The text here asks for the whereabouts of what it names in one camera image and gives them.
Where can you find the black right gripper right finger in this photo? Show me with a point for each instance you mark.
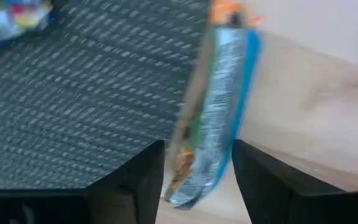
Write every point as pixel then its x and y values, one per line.
pixel 291 208

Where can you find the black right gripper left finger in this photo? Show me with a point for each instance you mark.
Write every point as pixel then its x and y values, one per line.
pixel 73 207

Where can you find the blue and green granola bar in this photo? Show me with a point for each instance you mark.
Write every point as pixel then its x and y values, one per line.
pixel 219 109

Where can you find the grey woven placemat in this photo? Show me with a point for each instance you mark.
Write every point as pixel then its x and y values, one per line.
pixel 73 93

